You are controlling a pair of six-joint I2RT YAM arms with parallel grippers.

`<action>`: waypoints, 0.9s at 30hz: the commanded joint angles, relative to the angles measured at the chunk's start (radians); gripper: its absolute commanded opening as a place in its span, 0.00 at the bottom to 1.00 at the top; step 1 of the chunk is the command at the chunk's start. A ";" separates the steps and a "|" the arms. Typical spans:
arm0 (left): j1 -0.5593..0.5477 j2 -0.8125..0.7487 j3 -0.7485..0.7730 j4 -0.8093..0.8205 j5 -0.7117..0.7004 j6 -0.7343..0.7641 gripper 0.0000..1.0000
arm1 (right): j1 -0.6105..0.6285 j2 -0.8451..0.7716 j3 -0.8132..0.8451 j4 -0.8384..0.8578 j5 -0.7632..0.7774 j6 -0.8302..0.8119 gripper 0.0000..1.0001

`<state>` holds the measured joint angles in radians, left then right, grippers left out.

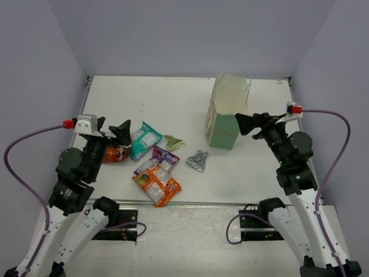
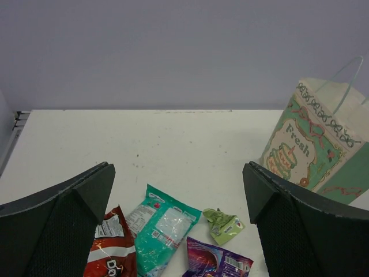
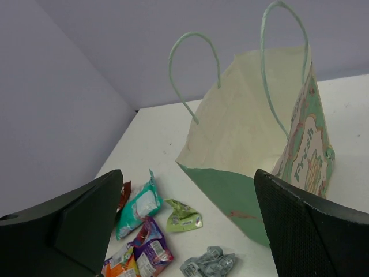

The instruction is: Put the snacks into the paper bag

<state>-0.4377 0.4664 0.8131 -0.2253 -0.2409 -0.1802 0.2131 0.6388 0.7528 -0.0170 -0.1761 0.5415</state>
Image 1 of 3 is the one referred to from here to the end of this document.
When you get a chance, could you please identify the green paper bag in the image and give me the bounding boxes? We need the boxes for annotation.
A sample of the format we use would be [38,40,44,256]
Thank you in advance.
[205,73,252,149]

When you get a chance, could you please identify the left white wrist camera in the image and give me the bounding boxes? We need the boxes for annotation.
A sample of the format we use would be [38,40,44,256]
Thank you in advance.
[73,114,98,135]

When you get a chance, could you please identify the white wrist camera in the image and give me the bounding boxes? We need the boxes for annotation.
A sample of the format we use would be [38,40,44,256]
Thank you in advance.
[73,114,98,135]
[276,102,303,123]

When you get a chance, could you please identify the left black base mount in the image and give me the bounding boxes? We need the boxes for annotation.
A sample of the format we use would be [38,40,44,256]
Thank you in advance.
[92,209,138,242]

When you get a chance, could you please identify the small green wrapper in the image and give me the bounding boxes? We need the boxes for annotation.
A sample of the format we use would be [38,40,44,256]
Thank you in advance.
[164,134,186,151]

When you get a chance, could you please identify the teal snack packet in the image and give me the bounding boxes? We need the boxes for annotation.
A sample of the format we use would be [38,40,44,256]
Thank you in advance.
[130,121,163,162]

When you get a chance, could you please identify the silver foil wrapper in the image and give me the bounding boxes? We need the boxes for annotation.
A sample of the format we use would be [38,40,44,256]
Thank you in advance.
[186,150,208,173]

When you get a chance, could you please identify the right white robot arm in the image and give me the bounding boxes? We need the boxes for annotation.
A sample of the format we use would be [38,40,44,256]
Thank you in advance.
[235,113,362,276]

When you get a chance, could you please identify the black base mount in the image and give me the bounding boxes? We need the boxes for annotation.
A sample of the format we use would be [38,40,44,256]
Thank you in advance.
[92,209,138,242]
[239,216,284,242]

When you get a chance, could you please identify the purple snack packet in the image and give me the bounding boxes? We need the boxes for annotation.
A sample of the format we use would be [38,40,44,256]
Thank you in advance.
[133,145,180,175]

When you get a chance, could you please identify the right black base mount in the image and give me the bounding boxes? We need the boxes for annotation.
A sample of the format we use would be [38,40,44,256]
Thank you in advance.
[239,216,284,242]

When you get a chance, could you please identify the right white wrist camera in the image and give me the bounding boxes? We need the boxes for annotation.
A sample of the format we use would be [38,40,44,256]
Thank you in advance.
[276,102,303,123]

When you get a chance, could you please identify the red chips bag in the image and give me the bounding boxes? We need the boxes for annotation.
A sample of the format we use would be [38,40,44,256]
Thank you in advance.
[103,142,132,163]

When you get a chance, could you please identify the orange snack packet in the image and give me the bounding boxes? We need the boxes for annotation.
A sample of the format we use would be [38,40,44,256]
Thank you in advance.
[132,164,182,208]

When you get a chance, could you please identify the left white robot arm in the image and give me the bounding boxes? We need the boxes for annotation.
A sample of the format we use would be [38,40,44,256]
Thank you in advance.
[3,115,131,276]

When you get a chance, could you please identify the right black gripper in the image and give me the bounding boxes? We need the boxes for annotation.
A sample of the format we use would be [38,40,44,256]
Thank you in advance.
[235,113,289,167]

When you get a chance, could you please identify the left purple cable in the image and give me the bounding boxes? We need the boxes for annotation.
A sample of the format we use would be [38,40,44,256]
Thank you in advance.
[3,122,73,274]

